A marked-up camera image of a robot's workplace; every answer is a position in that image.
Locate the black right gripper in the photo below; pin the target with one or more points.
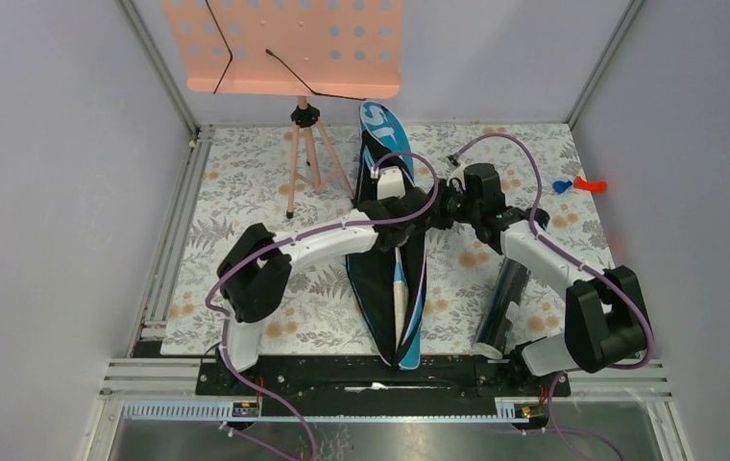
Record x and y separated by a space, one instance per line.
434 219

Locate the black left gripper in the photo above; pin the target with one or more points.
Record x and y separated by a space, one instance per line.
386 203

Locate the blue sport racket bag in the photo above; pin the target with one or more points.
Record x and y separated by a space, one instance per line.
384 143

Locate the light blue racket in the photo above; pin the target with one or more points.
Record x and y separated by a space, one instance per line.
400 295

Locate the black shuttlecock tube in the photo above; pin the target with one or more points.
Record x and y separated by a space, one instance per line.
494 335

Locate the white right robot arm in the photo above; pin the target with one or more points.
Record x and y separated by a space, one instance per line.
604 320

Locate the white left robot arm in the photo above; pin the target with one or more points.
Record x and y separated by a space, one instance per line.
253 276

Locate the blue clip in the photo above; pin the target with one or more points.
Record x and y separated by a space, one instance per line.
560 187

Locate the orange clip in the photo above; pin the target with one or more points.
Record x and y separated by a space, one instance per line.
593 187

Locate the pink tripod stand legs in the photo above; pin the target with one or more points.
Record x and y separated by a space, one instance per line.
304 162

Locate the pink perforated music stand desk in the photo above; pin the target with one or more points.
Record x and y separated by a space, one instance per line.
345 49

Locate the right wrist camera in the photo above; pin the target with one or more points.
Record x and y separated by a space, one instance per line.
457 173

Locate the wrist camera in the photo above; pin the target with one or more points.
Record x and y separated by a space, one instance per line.
390 183
457 173

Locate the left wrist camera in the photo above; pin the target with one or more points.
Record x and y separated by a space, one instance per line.
390 183

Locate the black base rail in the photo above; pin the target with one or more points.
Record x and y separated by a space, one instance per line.
363 386

